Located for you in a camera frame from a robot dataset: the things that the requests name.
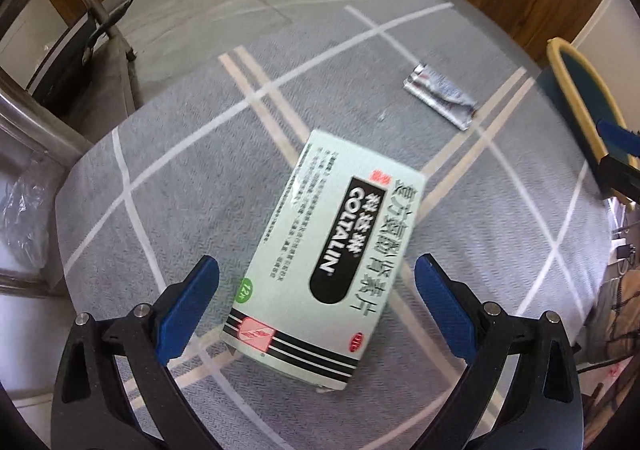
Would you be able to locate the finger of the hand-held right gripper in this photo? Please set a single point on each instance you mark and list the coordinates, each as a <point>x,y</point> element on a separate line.
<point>622,177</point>
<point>620,135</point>

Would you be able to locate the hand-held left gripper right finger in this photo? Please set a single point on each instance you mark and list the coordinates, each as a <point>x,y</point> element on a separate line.
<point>445,310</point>

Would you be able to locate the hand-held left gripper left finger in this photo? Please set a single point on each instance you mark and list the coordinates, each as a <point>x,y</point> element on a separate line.
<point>187,310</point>

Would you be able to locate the yellow-rimmed bin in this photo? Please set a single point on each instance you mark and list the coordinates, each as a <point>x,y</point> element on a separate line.
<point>575,79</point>

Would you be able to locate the white Coltalin medicine box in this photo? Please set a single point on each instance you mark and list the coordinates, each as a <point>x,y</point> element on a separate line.
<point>320,210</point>

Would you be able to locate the grey striped rug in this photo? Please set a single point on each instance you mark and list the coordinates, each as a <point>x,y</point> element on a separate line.
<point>200,154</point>

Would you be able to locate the silver foil wrapper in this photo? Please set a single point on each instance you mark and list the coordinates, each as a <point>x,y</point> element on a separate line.
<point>442,94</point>

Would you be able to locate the clear plastic bag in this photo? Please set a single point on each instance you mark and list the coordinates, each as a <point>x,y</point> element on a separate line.
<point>25,210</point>

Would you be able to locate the steel rack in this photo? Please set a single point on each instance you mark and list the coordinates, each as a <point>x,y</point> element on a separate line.
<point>20,119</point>

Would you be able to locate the black pan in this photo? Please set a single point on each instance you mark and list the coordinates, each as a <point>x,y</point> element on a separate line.
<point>65,54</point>

